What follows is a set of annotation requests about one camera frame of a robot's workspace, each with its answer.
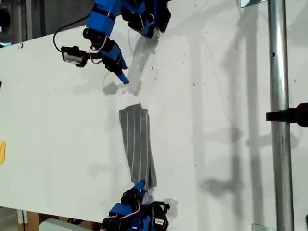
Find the grey striped towel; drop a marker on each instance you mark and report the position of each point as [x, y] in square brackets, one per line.
[137, 144]

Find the white box under table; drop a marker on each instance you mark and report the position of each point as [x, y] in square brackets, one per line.
[60, 226]

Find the grey background bar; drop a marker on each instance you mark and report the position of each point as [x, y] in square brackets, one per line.
[29, 19]

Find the small dark table clip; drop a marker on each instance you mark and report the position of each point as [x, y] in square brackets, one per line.
[21, 45]

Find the wooden table leg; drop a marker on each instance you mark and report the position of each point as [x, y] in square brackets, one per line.
[32, 221]

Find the yellow object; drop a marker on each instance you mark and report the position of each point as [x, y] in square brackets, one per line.
[2, 151]

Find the camera black stalk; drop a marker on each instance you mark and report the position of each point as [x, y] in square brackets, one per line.
[92, 56]

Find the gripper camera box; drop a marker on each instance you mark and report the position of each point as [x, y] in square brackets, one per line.
[160, 215]
[72, 56]

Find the white leg bracket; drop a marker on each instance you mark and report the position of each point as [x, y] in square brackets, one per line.
[21, 216]

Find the steel post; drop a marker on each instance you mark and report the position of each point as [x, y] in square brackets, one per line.
[279, 144]

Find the black post clamp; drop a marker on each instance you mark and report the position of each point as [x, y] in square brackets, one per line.
[288, 115]

